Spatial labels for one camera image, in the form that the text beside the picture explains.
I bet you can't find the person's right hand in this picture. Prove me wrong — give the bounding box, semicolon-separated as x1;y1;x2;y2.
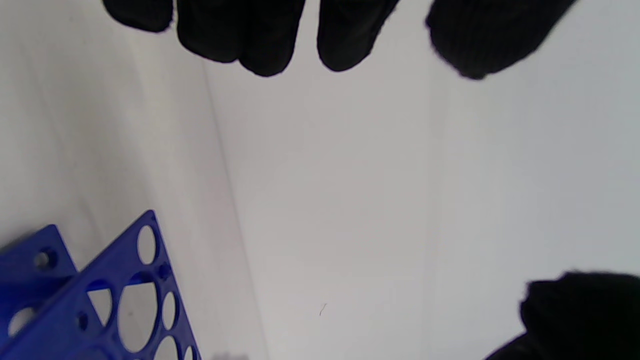
482;271;640;360

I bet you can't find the person's left hand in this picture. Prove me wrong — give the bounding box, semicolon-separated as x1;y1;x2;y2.
102;0;581;81

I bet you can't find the blue test tube rack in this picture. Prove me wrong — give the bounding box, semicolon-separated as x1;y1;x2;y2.
0;209;202;360

